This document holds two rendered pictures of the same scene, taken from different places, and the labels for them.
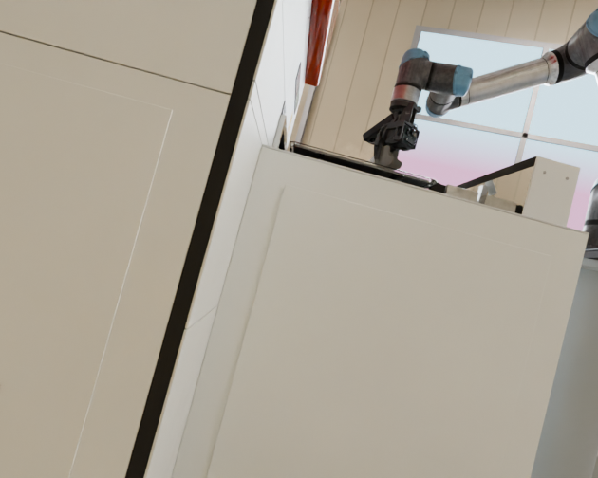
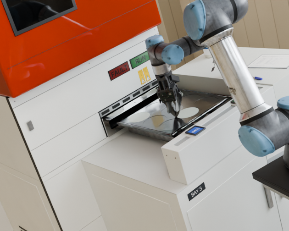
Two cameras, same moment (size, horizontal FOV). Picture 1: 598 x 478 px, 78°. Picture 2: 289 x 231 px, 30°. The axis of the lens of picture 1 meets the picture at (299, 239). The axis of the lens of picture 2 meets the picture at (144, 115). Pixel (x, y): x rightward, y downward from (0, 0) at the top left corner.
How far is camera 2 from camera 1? 224 cm
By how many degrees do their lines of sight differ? 61
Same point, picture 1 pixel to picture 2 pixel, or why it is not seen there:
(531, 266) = (164, 208)
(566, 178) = (175, 158)
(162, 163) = (42, 199)
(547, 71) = not seen: hidden behind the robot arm
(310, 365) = not seen: outside the picture
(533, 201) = (169, 169)
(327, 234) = (109, 192)
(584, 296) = not seen: hidden behind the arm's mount
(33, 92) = (20, 182)
